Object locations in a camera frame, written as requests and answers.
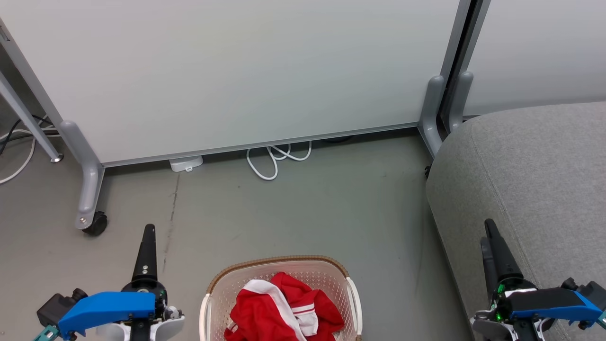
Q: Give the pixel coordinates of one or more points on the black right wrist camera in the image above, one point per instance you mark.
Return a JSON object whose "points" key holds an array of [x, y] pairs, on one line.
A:
{"points": [[594, 291]]}

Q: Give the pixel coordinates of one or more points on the grey metal table leg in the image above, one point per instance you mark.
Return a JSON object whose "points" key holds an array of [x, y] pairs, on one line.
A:
{"points": [[28, 119]]}

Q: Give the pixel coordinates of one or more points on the blue camera bracket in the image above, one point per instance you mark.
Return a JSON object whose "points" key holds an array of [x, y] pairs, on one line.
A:
{"points": [[109, 308], [558, 310]]}

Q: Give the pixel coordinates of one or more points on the grey partition foot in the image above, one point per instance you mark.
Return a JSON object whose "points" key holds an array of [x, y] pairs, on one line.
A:
{"points": [[431, 118], [87, 189], [461, 94]]}

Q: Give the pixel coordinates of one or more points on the large white partition board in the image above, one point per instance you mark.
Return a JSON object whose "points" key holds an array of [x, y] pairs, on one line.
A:
{"points": [[236, 71]]}

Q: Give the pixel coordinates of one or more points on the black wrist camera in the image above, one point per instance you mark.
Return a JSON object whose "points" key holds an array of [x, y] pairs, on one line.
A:
{"points": [[594, 291], [57, 305]]}

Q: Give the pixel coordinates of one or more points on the white power adapter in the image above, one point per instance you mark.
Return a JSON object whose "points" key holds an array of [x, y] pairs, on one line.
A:
{"points": [[186, 163]]}

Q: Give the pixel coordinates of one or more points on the black caster wheel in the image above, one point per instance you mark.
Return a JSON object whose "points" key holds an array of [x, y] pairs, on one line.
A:
{"points": [[427, 171], [97, 225]]}

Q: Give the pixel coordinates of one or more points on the red and white garment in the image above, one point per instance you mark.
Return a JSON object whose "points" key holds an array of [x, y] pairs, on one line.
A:
{"points": [[255, 312]]}

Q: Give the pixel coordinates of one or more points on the blue left camera bracket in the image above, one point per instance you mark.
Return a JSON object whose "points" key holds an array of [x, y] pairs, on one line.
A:
{"points": [[109, 308]]}

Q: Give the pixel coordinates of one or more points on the blue right camera bracket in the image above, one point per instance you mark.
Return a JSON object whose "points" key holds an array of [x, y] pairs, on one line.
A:
{"points": [[558, 310]]}

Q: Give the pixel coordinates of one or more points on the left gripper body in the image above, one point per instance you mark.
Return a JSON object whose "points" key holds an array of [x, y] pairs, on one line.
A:
{"points": [[144, 287]]}

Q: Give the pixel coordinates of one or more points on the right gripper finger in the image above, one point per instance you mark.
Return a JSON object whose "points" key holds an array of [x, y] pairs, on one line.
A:
{"points": [[504, 258], [488, 270]]}

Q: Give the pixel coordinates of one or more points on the grey fabric sofa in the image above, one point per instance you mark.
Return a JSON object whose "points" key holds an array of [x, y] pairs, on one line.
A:
{"points": [[521, 180]]}

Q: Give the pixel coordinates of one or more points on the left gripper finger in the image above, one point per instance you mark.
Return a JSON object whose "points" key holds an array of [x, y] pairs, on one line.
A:
{"points": [[147, 255]]}

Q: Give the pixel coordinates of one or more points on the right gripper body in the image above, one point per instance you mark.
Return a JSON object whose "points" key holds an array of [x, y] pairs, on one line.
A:
{"points": [[502, 298]]}

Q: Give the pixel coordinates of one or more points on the beige perforated laundry basket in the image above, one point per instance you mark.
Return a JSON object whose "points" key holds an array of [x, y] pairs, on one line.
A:
{"points": [[222, 293]]}

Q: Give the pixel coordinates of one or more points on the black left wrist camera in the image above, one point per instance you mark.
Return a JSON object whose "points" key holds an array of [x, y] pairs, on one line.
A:
{"points": [[57, 305]]}

